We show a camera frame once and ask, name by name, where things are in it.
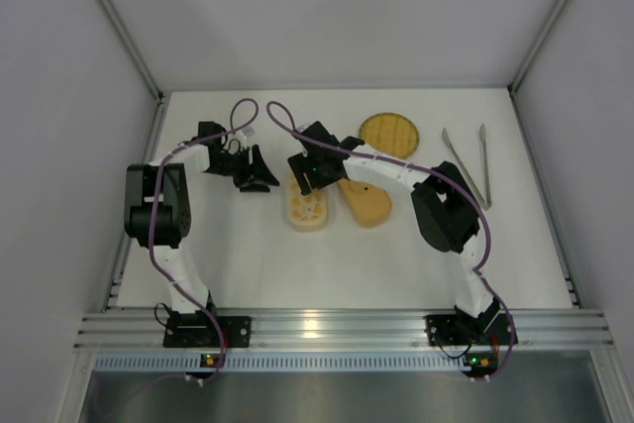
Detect aluminium frame post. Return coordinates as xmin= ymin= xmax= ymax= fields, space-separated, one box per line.
xmin=512 ymin=0 xmax=603 ymax=92
xmin=63 ymin=0 xmax=165 ymax=102

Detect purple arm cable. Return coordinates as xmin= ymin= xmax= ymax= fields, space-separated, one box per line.
xmin=148 ymin=98 xmax=260 ymax=384
xmin=265 ymin=100 xmax=516 ymax=384

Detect left aluminium frame post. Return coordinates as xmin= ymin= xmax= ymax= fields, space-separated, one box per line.
xmin=63 ymin=0 xmax=165 ymax=102

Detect orange lunch box container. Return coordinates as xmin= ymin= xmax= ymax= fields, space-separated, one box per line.
xmin=354 ymin=209 xmax=391 ymax=228

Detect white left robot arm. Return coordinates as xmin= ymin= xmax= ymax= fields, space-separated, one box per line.
xmin=124 ymin=121 xmax=279 ymax=321

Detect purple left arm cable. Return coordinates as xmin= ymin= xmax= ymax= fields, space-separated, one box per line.
xmin=148 ymin=98 xmax=260 ymax=384

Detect round woven bamboo tray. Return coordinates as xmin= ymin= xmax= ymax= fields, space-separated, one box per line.
xmin=359 ymin=112 xmax=420 ymax=159

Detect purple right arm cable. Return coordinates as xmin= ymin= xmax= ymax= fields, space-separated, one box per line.
xmin=265 ymin=100 xmax=516 ymax=384

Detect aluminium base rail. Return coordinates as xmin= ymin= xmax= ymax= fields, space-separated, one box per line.
xmin=74 ymin=308 xmax=614 ymax=352

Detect orange lunch box lid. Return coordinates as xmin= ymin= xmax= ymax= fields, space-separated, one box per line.
xmin=338 ymin=179 xmax=392 ymax=219

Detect beige lunch box container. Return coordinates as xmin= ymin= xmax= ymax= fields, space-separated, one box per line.
xmin=286 ymin=204 xmax=328 ymax=232

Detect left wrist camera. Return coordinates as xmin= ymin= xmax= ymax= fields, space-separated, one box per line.
xmin=239 ymin=127 xmax=255 ymax=140

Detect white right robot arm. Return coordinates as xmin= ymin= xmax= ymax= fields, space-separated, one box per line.
xmin=288 ymin=121 xmax=500 ymax=334

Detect slotted cable duct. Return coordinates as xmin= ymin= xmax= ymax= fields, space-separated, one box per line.
xmin=93 ymin=351 xmax=468 ymax=372

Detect right aluminium frame post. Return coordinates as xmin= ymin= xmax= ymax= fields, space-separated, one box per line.
xmin=512 ymin=0 xmax=603 ymax=92

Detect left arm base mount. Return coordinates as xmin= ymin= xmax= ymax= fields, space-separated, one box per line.
xmin=154 ymin=303 xmax=252 ymax=349

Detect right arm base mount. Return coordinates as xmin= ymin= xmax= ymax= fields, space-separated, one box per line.
xmin=424 ymin=298 xmax=517 ymax=350

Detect beige lunch box lid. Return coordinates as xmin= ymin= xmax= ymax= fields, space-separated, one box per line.
xmin=285 ymin=172 xmax=328 ymax=214

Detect metal serving tongs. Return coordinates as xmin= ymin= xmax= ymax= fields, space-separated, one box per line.
xmin=440 ymin=123 xmax=494 ymax=210

